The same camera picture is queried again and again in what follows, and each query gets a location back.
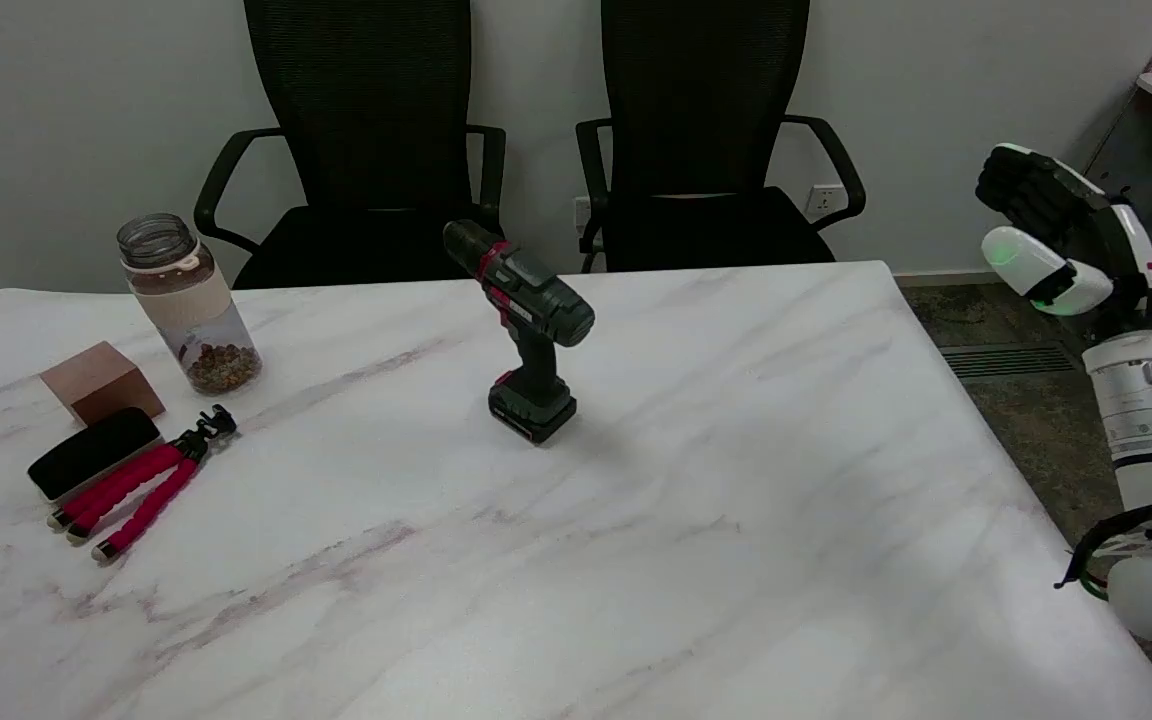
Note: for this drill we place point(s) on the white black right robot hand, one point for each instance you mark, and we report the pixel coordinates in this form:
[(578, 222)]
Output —
[(1086, 225)]

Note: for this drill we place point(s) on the dark green power screwdriver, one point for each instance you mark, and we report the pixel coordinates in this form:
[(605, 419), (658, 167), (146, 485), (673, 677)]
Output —
[(534, 310)]

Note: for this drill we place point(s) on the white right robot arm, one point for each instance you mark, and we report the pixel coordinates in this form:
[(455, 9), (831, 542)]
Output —
[(1151, 420)]

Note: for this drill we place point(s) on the floor vent grille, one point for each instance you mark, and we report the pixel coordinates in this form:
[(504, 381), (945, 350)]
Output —
[(1006, 360)]

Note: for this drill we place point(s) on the black mesh office chair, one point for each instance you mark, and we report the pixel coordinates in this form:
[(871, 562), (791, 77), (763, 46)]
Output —
[(706, 150), (366, 150)]

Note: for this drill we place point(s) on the clear bottle with nuts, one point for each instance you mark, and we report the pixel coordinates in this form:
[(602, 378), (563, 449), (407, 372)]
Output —
[(191, 310)]

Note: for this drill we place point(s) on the red flexible mini tripod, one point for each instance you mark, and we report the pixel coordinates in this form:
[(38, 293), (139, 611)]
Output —
[(141, 487)]

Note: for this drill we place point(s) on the copper coloured cube block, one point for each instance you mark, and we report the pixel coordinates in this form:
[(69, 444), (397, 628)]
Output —
[(101, 383)]

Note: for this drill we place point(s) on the black oblong case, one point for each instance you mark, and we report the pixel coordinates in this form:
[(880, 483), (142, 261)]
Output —
[(94, 453)]

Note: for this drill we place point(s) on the white wall socket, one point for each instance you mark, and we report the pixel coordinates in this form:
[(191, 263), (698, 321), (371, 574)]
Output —
[(581, 213), (824, 200)]

